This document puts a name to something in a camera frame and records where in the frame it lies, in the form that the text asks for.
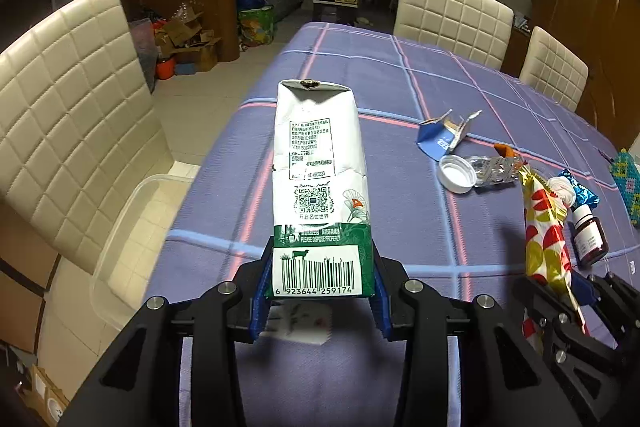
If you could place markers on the green patterned bag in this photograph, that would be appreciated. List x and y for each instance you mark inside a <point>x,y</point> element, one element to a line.
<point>256,27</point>

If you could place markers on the wooden wardrobe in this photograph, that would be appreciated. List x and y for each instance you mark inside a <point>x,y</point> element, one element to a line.
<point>585,7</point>

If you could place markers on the white wrapper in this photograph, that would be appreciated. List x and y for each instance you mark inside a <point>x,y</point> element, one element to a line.
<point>561,191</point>

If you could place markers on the yellow and red snack wrapper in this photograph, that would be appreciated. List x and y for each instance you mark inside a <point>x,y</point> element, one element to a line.
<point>545,237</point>

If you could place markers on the crushed clear plastic bottle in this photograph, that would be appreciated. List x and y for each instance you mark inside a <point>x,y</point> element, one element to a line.
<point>495,169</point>

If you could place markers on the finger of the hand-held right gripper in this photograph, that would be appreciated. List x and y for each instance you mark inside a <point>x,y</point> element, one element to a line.
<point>582,291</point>
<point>550,314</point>

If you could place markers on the purple plaid tablecloth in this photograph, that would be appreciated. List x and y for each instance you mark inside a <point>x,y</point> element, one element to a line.
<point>380,107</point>

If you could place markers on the shiny blue snack wrapper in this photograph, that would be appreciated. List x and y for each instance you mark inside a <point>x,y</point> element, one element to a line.
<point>584,194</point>

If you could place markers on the translucent plastic bag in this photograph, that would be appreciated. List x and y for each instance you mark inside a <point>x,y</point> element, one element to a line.
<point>142,52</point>

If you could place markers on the clear plastic bin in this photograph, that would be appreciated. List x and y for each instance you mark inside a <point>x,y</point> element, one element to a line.
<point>150,232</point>

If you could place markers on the small brown medicine bottle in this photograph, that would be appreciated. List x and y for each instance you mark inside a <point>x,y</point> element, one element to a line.
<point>589,239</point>

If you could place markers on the open cardboard box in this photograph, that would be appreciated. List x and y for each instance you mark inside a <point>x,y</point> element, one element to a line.
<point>182,29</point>

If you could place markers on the white printed paper scrap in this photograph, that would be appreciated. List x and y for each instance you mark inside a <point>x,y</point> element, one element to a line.
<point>300,323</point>

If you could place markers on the dark coffee table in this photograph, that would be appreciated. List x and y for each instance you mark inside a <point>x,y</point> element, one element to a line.
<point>335,7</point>

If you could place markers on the cream quilted dining chair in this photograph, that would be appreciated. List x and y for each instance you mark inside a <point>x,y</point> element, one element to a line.
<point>450,17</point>
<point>75,107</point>
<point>552,67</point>

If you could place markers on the white round lid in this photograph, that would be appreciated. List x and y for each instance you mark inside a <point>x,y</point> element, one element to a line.
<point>456,177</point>

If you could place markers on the beaded tissue box cover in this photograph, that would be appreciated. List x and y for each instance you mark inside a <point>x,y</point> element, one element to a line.
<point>627,187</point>

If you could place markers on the torn blue carton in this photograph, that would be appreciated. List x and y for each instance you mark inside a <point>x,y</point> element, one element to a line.
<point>437,142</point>

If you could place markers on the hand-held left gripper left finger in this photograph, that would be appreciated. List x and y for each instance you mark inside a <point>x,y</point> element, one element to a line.
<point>261,307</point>

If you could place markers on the white and green milk carton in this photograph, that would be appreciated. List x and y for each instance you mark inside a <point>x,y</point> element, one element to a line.
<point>320,167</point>

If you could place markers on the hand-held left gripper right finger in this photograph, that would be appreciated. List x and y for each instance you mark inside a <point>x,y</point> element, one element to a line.
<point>382,307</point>

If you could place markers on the orange bucket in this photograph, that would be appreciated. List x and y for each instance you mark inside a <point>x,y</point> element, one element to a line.
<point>165,68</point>

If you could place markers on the wooden partition cabinet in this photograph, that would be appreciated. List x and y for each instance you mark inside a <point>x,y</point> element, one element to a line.
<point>220,12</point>

